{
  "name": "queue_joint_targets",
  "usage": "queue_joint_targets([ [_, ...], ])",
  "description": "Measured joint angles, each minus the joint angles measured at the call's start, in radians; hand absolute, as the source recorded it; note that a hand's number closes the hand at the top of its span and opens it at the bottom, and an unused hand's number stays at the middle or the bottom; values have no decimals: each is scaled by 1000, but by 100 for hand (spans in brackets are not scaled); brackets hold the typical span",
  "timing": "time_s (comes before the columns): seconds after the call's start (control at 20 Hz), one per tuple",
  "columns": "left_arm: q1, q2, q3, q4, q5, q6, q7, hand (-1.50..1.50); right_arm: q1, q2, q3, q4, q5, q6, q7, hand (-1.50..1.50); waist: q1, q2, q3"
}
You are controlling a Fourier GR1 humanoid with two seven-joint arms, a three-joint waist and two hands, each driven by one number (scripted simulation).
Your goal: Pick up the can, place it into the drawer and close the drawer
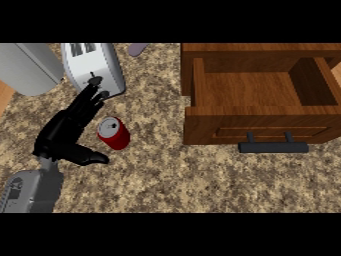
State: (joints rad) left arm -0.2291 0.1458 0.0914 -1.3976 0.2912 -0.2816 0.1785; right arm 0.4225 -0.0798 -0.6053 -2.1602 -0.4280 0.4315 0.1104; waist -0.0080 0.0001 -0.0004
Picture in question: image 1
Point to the brown wooden drawer front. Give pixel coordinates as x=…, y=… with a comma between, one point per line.
x=271, y=125

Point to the pale purple object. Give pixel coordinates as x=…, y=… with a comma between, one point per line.
x=138, y=48

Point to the brown wooden cabinet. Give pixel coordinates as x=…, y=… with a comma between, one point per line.
x=267, y=53

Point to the grey rounded appliance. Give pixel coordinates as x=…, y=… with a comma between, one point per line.
x=23, y=66

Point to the brown wooden drawer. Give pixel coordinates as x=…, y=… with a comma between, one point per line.
x=262, y=85
x=271, y=125

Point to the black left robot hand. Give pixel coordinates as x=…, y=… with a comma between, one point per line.
x=63, y=130

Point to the silver toaster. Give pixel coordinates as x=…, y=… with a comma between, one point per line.
x=94, y=65

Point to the red can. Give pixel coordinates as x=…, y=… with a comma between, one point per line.
x=115, y=134

